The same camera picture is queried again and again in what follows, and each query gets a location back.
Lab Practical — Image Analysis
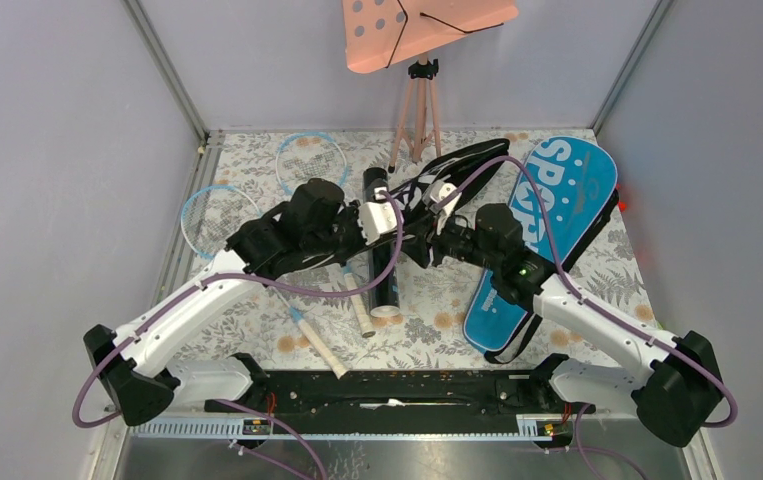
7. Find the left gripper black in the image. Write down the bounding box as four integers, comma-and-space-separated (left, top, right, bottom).
305, 200, 383, 268

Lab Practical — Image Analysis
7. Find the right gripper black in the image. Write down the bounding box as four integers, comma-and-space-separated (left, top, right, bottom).
393, 209, 500, 272

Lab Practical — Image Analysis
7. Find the black sport racket bag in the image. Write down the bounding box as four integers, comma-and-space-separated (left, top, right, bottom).
274, 137, 511, 273

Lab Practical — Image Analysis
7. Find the black shuttlecock tube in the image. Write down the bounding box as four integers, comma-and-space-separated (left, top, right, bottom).
362, 166, 402, 319

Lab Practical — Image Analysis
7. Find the blue racket bag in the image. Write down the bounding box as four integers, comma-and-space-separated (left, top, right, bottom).
463, 136, 619, 364

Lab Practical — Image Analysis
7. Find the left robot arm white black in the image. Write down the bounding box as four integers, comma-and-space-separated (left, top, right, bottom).
71, 178, 405, 428

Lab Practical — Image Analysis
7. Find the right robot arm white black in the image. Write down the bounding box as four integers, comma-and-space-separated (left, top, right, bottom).
405, 203, 724, 447

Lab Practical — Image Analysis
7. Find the floral table mat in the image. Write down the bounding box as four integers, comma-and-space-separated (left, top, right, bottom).
176, 129, 675, 370

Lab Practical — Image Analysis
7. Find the blue racket white grip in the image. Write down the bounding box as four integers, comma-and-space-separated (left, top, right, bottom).
275, 132, 376, 338

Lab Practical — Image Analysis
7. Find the blue racket lower left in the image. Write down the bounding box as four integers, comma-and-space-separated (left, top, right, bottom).
180, 185, 347, 379

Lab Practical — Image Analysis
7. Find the pink music stand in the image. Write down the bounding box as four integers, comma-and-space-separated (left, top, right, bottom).
341, 0, 519, 173

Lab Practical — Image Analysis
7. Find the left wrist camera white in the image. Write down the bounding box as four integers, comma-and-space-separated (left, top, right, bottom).
358, 202, 397, 245

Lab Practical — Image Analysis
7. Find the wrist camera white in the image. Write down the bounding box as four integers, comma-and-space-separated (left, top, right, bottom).
358, 202, 397, 245
422, 180, 459, 235

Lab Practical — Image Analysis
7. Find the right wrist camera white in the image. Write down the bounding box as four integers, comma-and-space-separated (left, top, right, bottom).
422, 180, 459, 235

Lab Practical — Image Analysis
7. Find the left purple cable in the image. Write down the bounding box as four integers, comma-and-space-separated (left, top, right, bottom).
71, 190, 405, 480

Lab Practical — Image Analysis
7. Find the purple cable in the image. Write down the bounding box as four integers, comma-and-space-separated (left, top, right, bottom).
71, 190, 405, 480
443, 155, 740, 480

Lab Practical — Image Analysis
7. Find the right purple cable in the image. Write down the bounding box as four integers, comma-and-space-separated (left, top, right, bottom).
443, 155, 740, 480

